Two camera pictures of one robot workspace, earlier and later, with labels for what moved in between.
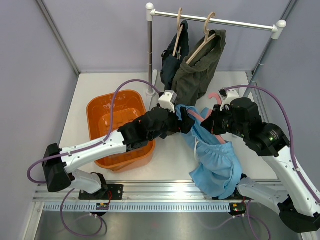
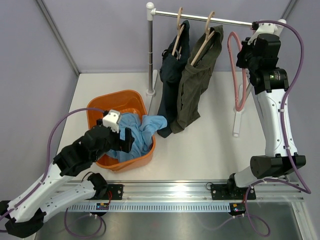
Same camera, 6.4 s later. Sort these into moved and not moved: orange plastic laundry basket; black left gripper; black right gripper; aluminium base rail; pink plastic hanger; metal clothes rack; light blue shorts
Moved: black left gripper; black right gripper; light blue shorts; pink plastic hanger
Not moved: orange plastic laundry basket; metal clothes rack; aluminium base rail
